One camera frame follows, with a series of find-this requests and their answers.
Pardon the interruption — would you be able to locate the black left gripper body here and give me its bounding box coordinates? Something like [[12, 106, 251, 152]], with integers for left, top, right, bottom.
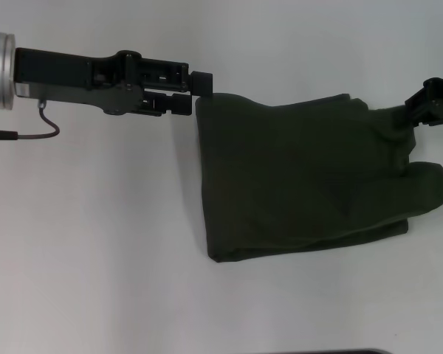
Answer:
[[13, 46, 145, 118]]

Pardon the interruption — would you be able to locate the dark green FREE t-shirt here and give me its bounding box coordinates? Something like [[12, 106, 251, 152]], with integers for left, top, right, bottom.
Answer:
[[193, 91, 443, 263]]

